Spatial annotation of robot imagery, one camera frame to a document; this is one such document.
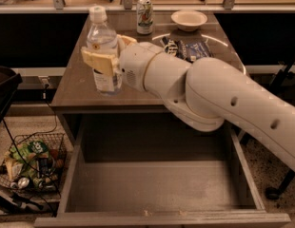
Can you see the white ceramic bowl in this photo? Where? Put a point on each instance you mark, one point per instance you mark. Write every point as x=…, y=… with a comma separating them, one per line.
x=188, y=20

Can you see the white green soda can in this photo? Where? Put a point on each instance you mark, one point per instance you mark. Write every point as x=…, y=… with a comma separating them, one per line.
x=144, y=23

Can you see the grey open drawer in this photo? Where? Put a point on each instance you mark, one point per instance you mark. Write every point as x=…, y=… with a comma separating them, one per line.
x=153, y=171

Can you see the green snack bag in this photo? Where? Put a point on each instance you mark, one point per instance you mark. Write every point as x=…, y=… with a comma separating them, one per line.
x=34, y=157

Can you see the clear plastic water bottle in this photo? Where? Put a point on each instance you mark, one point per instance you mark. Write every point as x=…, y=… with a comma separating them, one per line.
x=102, y=38

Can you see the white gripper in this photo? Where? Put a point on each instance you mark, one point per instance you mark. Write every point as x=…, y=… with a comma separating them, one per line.
x=134, y=66

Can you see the black bin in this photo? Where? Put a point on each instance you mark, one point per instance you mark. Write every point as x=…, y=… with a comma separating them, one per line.
x=9, y=81

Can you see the blue chip bag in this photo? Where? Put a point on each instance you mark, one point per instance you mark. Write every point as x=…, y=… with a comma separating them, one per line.
x=189, y=52

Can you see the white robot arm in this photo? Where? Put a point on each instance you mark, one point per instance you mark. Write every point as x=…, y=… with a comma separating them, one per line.
x=203, y=94

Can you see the silver can in basket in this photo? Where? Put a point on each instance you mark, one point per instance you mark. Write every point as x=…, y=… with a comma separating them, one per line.
x=23, y=183

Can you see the black wire basket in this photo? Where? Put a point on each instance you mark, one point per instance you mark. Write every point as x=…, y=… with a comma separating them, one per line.
x=10, y=169

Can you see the grey cabinet table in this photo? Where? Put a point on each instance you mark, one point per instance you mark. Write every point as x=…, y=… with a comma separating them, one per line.
x=76, y=94

